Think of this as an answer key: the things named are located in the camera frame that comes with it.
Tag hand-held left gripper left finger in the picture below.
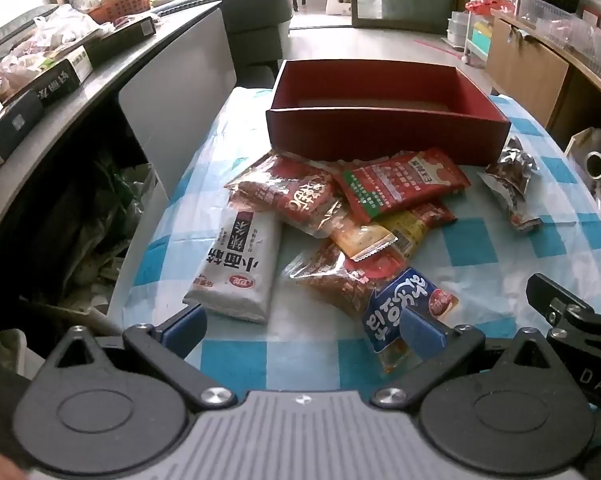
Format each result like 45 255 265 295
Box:
40 304 237 408

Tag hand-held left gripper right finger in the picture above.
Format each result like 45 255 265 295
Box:
371 305 563 408

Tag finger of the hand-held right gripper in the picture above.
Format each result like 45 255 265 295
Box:
526 272 601 356

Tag blue snack packet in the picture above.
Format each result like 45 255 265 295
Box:
361 266 459 376

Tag white bread packet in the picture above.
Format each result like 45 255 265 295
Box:
182 208 282 324

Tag red clear snack packet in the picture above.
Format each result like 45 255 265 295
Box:
224 152 345 239
282 240 412 322

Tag orange snack packet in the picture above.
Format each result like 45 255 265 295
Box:
329 214 398 262

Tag white fruit snack packet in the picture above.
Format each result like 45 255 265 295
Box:
477 167 542 232

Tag red cardboard box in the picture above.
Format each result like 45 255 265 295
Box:
265 59 512 167

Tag blue white checked tablecloth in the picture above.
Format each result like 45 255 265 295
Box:
123 87 601 392

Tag yellow red snack packet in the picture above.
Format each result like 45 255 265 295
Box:
380 200 457 261

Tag green plastic bags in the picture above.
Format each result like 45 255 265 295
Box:
55 150 156 291

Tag red green snack packet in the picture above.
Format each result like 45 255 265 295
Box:
333 147 472 224

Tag wooden cabinet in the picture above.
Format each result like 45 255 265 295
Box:
485 10 601 151

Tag black flat box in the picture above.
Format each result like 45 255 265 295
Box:
30 52 94 108
83 14 157 68
0 92 46 176

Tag clear ribbed container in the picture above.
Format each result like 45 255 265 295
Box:
517 0 601 91

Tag white trolley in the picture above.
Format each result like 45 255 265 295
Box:
445 0 506 68

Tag red plastic bag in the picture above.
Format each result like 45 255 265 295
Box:
465 0 516 16

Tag white plastic bag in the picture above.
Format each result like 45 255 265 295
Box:
0 4 116 91

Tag orange plastic basket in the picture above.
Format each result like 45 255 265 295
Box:
88 0 152 25

